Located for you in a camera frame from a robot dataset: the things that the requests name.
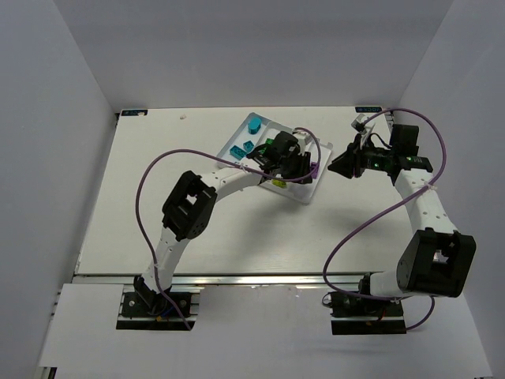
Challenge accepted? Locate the white divided sorting tray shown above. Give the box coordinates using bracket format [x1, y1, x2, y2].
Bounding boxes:
[217, 113, 333, 205]

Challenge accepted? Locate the blue label sticker right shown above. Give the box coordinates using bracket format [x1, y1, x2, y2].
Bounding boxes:
[354, 106, 383, 114]

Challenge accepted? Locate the blue long lego brick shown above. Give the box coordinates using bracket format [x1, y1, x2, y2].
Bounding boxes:
[247, 117, 262, 135]

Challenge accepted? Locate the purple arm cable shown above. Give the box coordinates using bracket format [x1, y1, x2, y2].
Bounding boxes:
[135, 126, 321, 331]
[322, 107, 447, 331]

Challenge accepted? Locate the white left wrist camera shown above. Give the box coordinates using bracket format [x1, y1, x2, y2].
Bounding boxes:
[293, 130, 312, 156]

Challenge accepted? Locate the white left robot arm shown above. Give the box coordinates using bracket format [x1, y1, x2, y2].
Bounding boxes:
[133, 128, 317, 310]

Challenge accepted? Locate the aluminium table front rail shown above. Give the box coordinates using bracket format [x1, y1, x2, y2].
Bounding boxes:
[73, 272, 395, 289]

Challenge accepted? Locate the small blue lego brick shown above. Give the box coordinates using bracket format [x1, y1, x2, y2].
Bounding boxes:
[243, 141, 254, 152]

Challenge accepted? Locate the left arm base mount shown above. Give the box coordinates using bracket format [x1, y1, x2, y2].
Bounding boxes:
[116, 276, 199, 332]

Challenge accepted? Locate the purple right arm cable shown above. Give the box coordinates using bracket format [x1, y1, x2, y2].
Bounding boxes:
[322, 107, 447, 331]

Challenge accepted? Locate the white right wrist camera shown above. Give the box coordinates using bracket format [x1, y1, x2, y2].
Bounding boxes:
[351, 114, 376, 146]

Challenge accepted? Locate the lime sloped lego brick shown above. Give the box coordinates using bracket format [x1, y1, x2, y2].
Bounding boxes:
[272, 180, 286, 188]

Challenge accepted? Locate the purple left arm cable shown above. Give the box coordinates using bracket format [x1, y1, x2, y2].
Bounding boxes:
[135, 126, 321, 331]

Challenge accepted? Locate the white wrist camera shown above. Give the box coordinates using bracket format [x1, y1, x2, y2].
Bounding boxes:
[293, 130, 312, 156]
[351, 114, 376, 146]

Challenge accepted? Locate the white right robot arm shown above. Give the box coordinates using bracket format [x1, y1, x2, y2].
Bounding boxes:
[328, 124, 477, 298]

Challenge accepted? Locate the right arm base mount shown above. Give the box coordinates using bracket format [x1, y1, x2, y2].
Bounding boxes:
[321, 291, 406, 336]

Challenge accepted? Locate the purple lego brick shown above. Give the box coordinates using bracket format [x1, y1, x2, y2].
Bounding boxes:
[310, 162, 319, 179]

